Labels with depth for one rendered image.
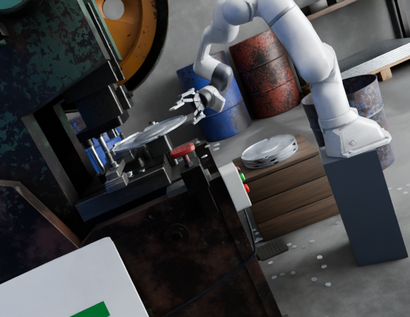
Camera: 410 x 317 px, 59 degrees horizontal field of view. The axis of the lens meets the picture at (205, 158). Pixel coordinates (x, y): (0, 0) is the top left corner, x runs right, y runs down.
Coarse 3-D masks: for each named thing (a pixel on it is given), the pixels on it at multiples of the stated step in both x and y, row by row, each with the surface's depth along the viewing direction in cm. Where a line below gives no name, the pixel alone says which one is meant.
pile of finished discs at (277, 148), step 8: (280, 136) 197; (288, 136) 192; (256, 144) 202; (264, 144) 196; (272, 144) 189; (280, 144) 185; (288, 144) 181; (296, 144) 183; (248, 152) 194; (256, 152) 189; (264, 152) 184; (272, 152) 179; (280, 152) 175; (288, 152) 177; (248, 160) 181; (256, 160) 178; (264, 160) 177; (272, 160) 179; (280, 160) 176; (248, 168) 185; (256, 168) 181
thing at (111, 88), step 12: (84, 96) 119; (96, 96) 119; (108, 96) 119; (120, 96) 122; (132, 96) 130; (84, 108) 119; (96, 108) 120; (108, 108) 120; (120, 108) 121; (84, 120) 120; (96, 120) 121
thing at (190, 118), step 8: (192, 120) 124; (176, 128) 124; (160, 136) 125; (168, 136) 134; (152, 144) 127; (160, 144) 127; (168, 144) 128; (152, 152) 128; (160, 152) 128; (168, 152) 128; (176, 160) 130
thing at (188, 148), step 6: (186, 144) 101; (192, 144) 99; (174, 150) 100; (180, 150) 97; (186, 150) 97; (192, 150) 97; (174, 156) 97; (180, 156) 97; (186, 156) 100; (186, 162) 100
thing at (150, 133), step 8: (168, 120) 143; (176, 120) 135; (184, 120) 125; (152, 128) 136; (160, 128) 128; (168, 128) 125; (136, 136) 133; (144, 136) 126; (152, 136) 123; (120, 144) 137; (128, 144) 129; (136, 144) 122
